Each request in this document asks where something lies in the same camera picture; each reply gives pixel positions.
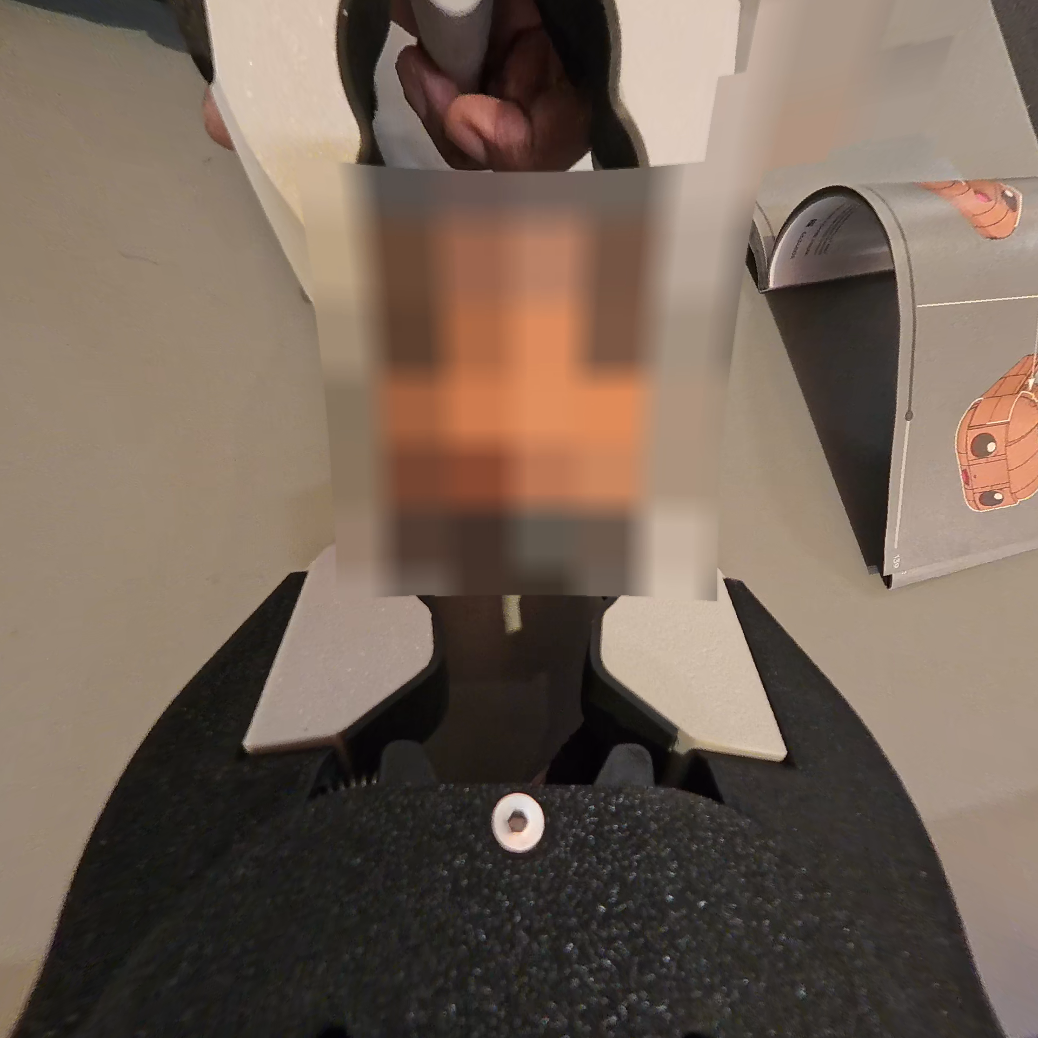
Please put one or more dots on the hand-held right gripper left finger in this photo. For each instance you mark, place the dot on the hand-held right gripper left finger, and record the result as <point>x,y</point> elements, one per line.
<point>340,673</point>

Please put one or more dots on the person's left hand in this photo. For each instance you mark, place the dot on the person's left hand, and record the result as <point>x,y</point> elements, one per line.
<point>519,105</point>

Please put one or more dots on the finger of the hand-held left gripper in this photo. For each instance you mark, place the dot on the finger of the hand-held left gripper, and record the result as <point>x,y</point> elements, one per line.
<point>276,97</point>
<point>681,81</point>

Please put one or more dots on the grey instruction booklet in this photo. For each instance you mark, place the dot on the grey instruction booklet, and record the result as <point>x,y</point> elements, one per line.
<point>957,365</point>

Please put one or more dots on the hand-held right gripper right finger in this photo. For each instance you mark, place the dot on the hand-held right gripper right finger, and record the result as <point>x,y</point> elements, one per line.
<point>697,673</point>

